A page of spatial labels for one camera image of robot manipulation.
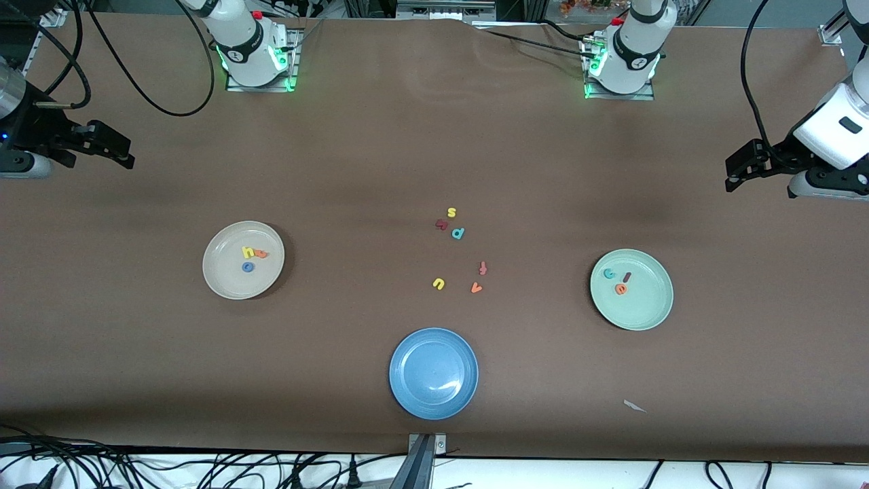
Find beige plate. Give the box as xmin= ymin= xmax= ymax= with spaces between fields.
xmin=202 ymin=221 xmax=286 ymax=300

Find pale green plate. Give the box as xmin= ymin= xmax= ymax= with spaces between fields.
xmin=589 ymin=249 xmax=674 ymax=331

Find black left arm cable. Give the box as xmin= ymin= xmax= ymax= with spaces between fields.
xmin=740 ymin=0 xmax=778 ymax=147

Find dried orange flowers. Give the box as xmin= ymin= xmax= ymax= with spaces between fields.
xmin=558 ymin=0 xmax=615 ymax=18

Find grey power strip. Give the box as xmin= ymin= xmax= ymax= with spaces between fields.
xmin=396 ymin=0 xmax=498 ymax=22

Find grey metal camera mount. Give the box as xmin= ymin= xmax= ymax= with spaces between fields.
xmin=405 ymin=433 xmax=448 ymax=489

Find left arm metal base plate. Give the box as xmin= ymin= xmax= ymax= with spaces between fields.
xmin=584 ymin=75 xmax=656 ymax=101

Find brown table cover sheet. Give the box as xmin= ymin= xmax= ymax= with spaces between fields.
xmin=0 ymin=12 xmax=869 ymax=464

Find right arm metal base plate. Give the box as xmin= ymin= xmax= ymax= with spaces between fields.
xmin=225 ymin=68 xmax=299 ymax=93

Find black right arm base cable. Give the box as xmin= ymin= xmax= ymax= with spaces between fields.
xmin=85 ymin=0 xmax=217 ymax=117

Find black cable across table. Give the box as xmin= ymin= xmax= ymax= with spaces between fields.
xmin=483 ymin=27 xmax=595 ymax=60

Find blue plate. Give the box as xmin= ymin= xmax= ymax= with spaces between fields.
xmin=389 ymin=327 xmax=479 ymax=420

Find black right arm wrist cable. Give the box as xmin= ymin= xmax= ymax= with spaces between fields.
xmin=34 ymin=0 xmax=92 ymax=109

